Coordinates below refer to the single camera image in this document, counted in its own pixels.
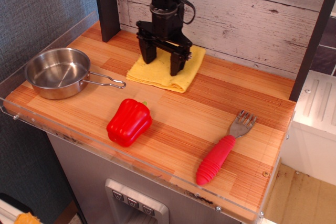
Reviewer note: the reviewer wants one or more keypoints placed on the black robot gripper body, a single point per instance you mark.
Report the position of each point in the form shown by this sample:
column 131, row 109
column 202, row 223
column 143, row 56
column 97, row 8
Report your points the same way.
column 167, row 31

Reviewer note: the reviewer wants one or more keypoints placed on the orange object bottom left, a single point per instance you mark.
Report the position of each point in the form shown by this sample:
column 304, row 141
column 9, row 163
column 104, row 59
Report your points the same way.
column 26, row 218

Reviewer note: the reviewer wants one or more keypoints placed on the red toy bell pepper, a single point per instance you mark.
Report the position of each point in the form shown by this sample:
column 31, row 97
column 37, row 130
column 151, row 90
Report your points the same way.
column 131, row 120

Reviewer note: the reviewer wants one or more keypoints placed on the dark right frame post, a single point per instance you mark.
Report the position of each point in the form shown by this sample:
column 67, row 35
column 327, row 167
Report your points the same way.
column 316, row 36

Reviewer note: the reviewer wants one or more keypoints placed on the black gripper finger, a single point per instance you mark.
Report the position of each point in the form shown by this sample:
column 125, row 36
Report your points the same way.
column 178, row 61
column 148, row 49

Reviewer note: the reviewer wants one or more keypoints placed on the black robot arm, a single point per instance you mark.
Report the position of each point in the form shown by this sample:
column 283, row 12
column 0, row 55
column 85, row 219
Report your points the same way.
column 166, row 8

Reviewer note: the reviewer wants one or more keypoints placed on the stainless steel pan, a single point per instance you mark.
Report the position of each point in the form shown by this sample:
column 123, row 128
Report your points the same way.
column 61, row 73

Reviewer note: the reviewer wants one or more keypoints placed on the silver dispenser button panel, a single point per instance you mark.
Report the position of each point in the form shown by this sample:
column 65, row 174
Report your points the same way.
column 130, row 206

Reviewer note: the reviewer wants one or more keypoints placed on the white toy sink unit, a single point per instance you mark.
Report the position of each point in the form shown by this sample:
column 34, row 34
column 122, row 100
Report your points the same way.
column 309, row 146

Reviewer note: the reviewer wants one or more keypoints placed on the dark frame post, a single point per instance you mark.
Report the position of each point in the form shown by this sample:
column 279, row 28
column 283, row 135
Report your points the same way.
column 109, row 18
column 316, row 36

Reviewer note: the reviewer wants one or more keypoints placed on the red handled metal fork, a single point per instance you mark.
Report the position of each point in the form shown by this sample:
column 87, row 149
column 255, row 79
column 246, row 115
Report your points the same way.
column 213, row 161

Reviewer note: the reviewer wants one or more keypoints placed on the dark left frame post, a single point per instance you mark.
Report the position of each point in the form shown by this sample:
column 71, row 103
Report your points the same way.
column 109, row 18

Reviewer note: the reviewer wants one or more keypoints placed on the yellow cloth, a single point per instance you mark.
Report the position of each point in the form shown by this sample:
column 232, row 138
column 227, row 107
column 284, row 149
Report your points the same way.
column 157, row 73

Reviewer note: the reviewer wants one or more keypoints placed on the grey toy fridge cabinet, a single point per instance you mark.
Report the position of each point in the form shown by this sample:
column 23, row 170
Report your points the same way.
column 87, row 172

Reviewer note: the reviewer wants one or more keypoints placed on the clear acrylic table guard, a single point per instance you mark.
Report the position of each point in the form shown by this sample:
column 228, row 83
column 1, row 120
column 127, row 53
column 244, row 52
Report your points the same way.
column 184, row 129

